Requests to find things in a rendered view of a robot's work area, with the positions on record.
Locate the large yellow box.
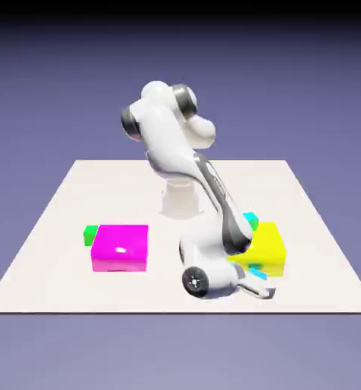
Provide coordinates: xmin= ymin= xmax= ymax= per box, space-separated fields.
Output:
xmin=227 ymin=221 xmax=288 ymax=278

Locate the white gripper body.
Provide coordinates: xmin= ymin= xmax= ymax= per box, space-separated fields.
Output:
xmin=237 ymin=270 xmax=276 ymax=302

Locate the small green cube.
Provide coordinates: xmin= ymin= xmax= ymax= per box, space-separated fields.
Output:
xmin=82 ymin=225 xmax=100 ymax=247

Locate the large magenta box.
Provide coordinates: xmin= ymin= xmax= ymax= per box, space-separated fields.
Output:
xmin=90 ymin=224 xmax=149 ymax=273

